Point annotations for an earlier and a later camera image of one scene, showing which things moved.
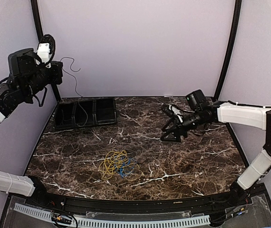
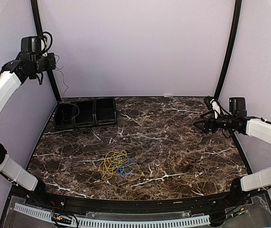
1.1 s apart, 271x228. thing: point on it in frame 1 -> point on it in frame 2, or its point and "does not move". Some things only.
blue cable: (124, 167) does not move
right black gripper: (177, 126) -> (208, 126)
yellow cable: (117, 162) does not move
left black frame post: (37, 21) does not move
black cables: (76, 85) -> (58, 70)
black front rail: (163, 205) does not move
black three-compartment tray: (72, 112) does not move
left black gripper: (57, 78) -> (52, 64)
